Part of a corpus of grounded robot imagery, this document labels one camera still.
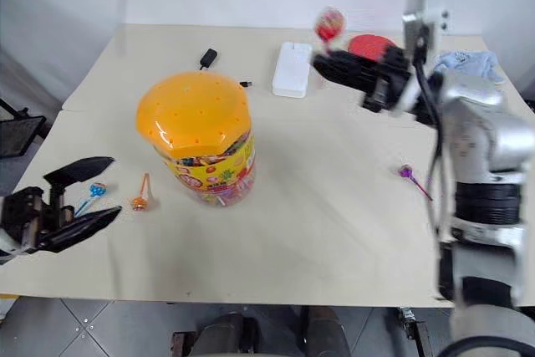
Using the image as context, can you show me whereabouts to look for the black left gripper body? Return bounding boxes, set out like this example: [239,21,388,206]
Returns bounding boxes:
[0,186,74,252]

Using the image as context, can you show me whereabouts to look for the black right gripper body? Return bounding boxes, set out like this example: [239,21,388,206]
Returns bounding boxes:
[362,45,415,115]

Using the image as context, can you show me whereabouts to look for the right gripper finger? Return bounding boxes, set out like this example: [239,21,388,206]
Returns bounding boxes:
[329,48,380,69]
[313,55,376,91]

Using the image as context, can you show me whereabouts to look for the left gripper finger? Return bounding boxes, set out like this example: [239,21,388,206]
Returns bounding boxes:
[38,206,123,254]
[43,156,116,208]

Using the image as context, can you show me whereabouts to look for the red lollipop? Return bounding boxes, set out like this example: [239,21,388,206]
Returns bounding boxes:
[313,6,349,56]

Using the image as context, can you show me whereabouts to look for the orange jar lid with holes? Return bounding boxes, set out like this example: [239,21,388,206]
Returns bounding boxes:
[135,72,252,161]

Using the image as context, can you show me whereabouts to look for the clear candy jar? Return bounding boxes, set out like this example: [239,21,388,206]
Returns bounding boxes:
[165,130,257,208]

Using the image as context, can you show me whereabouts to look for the red round lid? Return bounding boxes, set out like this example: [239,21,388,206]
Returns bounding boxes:
[347,33,400,62]

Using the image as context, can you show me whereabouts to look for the blue wrapped lollipop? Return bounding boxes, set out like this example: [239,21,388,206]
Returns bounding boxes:
[74,181,110,217]

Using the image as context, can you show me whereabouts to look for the white rectangular box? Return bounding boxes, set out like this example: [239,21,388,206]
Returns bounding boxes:
[271,41,313,99]

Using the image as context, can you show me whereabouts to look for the orange wrapped lollipop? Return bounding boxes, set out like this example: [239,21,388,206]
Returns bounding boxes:
[131,172,152,212]

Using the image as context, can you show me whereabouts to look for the black mesh stand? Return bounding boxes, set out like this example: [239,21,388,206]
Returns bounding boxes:
[0,99,48,161]

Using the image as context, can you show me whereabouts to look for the light blue cloth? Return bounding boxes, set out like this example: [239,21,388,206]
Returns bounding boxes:
[431,49,506,84]

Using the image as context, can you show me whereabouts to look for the purple wrapped lollipop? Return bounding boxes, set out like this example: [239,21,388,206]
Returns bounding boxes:
[398,164,434,201]

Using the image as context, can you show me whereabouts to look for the small black device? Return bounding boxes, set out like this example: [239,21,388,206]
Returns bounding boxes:
[197,48,220,71]

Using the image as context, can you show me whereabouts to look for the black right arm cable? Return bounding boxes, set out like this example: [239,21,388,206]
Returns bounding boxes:
[412,30,447,295]

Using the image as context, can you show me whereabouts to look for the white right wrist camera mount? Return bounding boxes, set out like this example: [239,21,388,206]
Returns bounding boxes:
[391,0,451,116]

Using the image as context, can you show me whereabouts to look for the metal table leg bracket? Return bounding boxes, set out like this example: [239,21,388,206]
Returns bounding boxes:
[396,306,436,357]

